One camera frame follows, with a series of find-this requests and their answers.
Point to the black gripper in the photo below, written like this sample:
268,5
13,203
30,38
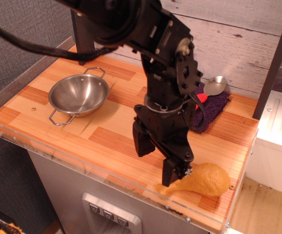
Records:
165,128

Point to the yellow plastic chicken drumstick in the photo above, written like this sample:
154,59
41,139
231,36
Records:
207,179

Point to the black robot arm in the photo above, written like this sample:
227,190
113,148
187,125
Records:
166,48

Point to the small steel frying pan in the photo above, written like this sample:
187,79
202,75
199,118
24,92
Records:
79,95

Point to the purple folded cloth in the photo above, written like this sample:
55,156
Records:
213,106

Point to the silver dispenser button panel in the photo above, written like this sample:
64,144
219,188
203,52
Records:
106,218

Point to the clear acrylic edge guard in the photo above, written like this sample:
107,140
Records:
108,154

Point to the silver toy kitchen cabinet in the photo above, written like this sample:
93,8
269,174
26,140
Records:
66,186

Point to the yellow black object bottom left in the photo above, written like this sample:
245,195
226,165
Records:
9,229

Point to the red handled metal spoon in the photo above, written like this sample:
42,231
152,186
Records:
213,87

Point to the dark right frame post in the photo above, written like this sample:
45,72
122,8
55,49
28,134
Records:
269,81

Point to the dark frame post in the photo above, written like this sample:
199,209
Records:
82,33
269,81

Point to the dark left frame post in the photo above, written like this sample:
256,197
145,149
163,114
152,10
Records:
82,33

